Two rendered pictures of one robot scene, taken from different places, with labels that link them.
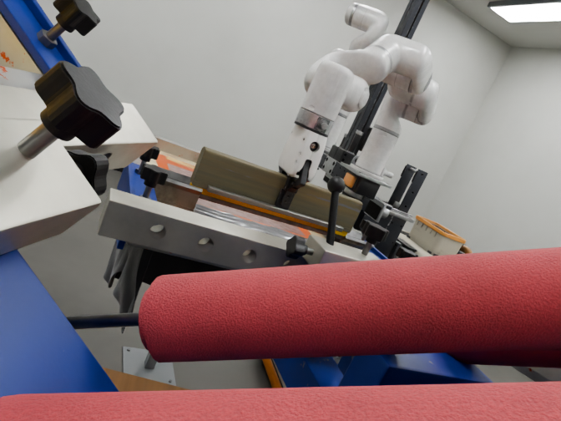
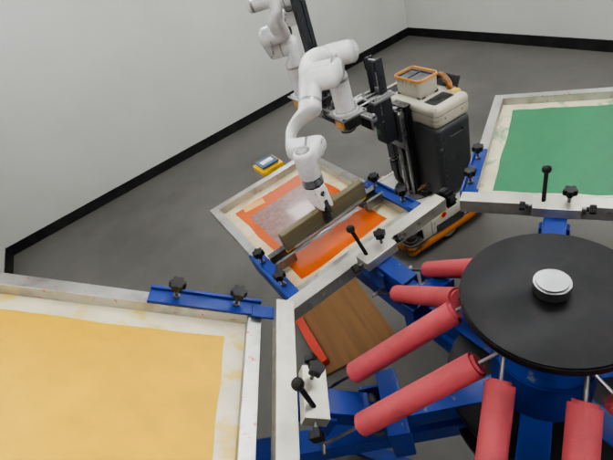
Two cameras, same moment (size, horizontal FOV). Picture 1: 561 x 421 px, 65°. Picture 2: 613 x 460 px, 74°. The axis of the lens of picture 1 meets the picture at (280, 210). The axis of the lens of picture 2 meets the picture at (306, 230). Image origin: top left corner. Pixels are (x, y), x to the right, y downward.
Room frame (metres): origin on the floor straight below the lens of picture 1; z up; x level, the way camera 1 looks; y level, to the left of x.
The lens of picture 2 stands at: (-0.31, -0.04, 1.97)
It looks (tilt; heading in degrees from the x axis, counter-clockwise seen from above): 38 degrees down; 6
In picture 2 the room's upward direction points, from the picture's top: 21 degrees counter-clockwise
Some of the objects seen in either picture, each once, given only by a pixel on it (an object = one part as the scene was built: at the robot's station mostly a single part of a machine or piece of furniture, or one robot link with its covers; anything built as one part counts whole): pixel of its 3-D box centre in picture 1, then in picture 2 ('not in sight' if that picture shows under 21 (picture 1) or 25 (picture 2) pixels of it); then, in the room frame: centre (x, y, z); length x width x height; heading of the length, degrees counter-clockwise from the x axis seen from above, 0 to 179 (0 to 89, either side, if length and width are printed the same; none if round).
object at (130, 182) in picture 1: (136, 199); (275, 277); (0.75, 0.25, 0.98); 0.30 x 0.05 x 0.07; 26
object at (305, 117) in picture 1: (315, 122); (313, 180); (0.90, 0.01, 1.23); 0.09 x 0.07 x 0.03; 26
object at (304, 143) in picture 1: (302, 149); (316, 193); (0.91, 0.01, 1.17); 0.10 x 0.08 x 0.11; 26
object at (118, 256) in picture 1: (130, 251); not in sight; (1.05, 0.31, 0.74); 0.46 x 0.04 x 0.42; 26
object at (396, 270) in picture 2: not in sight; (390, 270); (0.58, -0.15, 1.02); 0.17 x 0.06 x 0.05; 26
